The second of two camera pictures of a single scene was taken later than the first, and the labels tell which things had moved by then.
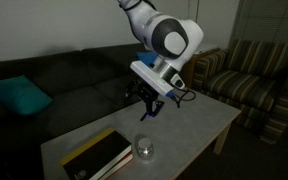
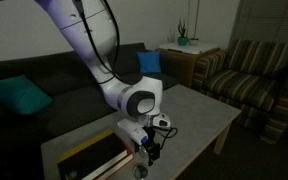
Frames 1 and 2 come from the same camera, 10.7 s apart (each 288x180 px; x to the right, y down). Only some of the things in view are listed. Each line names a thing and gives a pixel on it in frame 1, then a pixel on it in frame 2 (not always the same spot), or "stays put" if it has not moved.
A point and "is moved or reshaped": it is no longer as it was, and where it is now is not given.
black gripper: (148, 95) -> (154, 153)
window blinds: (274, 21) stays put
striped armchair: (261, 80) stays put
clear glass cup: (144, 147) is moved or reshaped
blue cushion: (147, 57) stays put
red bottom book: (118, 166) stays put
